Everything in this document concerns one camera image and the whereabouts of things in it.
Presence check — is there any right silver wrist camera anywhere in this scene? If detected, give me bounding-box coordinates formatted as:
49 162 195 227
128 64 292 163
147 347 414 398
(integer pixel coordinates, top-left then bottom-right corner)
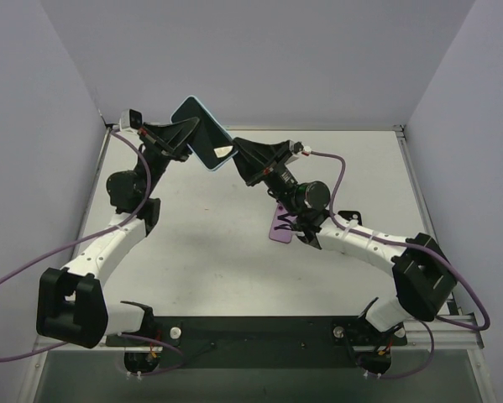
286 141 312 164

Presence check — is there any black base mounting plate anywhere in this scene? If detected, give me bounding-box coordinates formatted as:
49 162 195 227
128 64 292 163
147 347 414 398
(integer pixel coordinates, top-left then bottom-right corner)
103 315 407 370

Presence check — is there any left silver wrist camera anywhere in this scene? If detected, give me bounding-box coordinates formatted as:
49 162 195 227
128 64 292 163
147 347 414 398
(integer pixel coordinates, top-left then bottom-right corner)
118 109 143 133

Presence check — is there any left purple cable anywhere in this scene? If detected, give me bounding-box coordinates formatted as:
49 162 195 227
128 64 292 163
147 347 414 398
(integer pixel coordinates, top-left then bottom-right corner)
0 129 185 374

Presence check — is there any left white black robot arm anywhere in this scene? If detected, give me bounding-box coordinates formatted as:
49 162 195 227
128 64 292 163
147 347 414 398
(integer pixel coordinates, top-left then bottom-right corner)
36 113 200 348

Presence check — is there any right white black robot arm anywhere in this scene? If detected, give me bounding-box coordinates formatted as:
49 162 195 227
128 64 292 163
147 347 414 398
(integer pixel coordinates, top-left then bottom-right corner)
233 138 458 332

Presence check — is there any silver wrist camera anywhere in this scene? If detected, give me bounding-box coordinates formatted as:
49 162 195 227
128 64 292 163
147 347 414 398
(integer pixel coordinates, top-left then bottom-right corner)
286 141 312 164
118 109 143 133

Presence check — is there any aluminium table frame rail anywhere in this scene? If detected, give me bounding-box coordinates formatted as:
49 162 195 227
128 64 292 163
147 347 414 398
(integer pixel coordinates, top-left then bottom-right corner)
32 122 485 353

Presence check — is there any phone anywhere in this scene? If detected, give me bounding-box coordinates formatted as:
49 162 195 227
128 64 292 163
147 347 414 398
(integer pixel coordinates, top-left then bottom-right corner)
170 96 238 171

